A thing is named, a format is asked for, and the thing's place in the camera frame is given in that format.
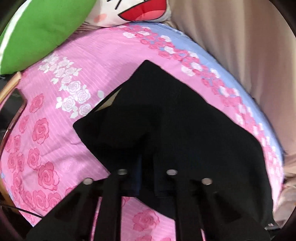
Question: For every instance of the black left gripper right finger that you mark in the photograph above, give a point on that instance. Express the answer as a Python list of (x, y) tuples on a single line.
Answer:
[(159, 179)]

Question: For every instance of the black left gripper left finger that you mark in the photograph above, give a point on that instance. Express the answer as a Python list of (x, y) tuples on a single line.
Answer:
[(138, 182)]

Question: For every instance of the black pants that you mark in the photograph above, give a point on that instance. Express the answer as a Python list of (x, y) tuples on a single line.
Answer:
[(157, 118)]

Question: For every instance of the pink rose bed sheet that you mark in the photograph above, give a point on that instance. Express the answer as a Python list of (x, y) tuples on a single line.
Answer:
[(67, 194)]

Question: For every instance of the rose gold smartphone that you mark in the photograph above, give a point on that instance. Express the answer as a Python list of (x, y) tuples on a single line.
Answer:
[(10, 113)]

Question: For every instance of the beige curtain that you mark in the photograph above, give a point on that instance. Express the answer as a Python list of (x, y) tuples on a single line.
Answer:
[(255, 42)]

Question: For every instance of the white cartoon face pillow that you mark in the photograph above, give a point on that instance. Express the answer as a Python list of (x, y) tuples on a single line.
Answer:
[(118, 12)]

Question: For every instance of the green pillow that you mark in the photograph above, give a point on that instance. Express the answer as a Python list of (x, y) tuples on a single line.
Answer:
[(37, 28)]

